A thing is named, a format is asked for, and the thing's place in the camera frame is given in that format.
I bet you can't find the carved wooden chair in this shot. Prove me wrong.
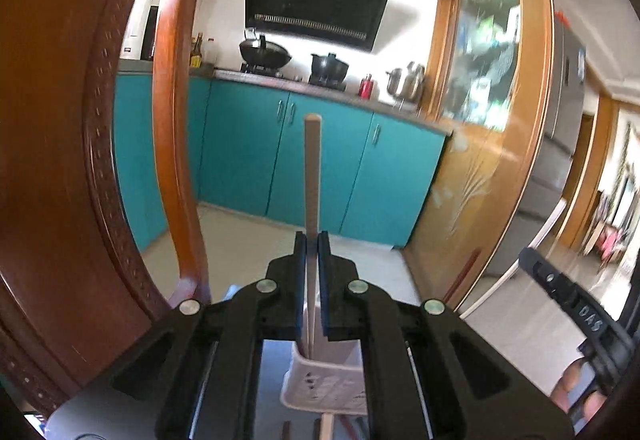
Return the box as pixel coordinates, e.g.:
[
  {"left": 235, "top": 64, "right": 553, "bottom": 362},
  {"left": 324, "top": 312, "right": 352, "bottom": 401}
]
[{"left": 0, "top": 0, "right": 213, "bottom": 426}]

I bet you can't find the black gas stove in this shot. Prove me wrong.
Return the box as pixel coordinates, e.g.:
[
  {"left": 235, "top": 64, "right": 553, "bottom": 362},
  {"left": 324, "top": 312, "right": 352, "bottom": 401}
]
[{"left": 240, "top": 63, "right": 349, "bottom": 92}]

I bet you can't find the wooden framed glass door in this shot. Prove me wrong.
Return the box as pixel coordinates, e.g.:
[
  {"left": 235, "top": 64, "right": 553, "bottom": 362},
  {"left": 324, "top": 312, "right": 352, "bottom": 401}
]
[{"left": 404, "top": 0, "right": 557, "bottom": 318}]

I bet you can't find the stainless steel pot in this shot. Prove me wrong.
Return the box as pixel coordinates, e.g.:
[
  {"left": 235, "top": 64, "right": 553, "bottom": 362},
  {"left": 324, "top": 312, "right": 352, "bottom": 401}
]
[{"left": 385, "top": 62, "right": 427, "bottom": 102}]

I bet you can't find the person's right hand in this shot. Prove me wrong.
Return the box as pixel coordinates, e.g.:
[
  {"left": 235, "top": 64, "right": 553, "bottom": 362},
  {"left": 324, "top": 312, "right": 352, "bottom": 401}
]
[{"left": 550, "top": 359, "right": 609, "bottom": 427}]

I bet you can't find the pink cloth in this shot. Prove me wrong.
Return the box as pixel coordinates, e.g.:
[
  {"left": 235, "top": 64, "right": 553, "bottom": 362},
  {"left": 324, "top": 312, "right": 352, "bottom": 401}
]
[{"left": 597, "top": 225, "right": 621, "bottom": 263}]

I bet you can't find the green garland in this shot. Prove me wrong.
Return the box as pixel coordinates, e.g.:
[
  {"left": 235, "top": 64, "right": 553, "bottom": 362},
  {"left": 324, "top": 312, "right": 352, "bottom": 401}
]
[{"left": 616, "top": 120, "right": 637, "bottom": 206}]

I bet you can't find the white plastic jug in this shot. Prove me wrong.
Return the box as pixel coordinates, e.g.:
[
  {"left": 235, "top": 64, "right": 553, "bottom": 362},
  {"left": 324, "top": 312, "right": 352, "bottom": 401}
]
[{"left": 202, "top": 38, "right": 220, "bottom": 72}]

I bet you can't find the black cooking pot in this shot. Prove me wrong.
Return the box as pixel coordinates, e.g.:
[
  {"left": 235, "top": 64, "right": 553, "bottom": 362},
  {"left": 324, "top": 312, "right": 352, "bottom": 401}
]
[{"left": 310, "top": 52, "right": 350, "bottom": 84}]

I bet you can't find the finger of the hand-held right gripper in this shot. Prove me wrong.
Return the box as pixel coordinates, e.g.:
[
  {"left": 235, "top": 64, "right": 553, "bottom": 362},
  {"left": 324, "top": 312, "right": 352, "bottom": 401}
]
[{"left": 517, "top": 245, "right": 581, "bottom": 308}]

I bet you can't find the silver refrigerator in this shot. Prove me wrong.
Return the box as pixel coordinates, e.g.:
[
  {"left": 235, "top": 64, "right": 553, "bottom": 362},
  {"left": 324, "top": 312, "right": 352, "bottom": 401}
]
[{"left": 482, "top": 13, "right": 589, "bottom": 282}]

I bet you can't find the white cylindrical appliance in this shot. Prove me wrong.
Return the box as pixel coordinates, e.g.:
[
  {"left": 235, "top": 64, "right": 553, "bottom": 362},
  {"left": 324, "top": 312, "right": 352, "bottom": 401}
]
[{"left": 120, "top": 0, "right": 152, "bottom": 61}]

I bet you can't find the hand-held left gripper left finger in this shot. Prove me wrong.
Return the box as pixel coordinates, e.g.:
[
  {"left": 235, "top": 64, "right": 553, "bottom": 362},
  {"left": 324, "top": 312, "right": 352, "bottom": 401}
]
[{"left": 107, "top": 231, "right": 307, "bottom": 440}]

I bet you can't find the white plastic utensil basket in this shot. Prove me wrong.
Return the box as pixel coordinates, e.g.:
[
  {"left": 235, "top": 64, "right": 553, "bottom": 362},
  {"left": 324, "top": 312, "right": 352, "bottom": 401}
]
[{"left": 280, "top": 339, "right": 369, "bottom": 421}]

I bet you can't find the dark sauce bottle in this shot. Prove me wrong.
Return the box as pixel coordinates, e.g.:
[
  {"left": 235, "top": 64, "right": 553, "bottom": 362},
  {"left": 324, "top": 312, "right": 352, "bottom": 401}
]
[{"left": 189, "top": 33, "right": 205, "bottom": 69}]

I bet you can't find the black wok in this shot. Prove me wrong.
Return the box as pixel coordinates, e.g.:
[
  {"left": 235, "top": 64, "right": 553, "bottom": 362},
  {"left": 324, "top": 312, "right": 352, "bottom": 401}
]
[{"left": 238, "top": 34, "right": 292, "bottom": 69}]

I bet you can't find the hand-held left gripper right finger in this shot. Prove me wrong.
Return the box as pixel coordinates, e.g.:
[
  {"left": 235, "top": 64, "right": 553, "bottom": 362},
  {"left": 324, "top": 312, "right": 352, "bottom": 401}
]
[{"left": 317, "top": 231, "right": 576, "bottom": 440}]

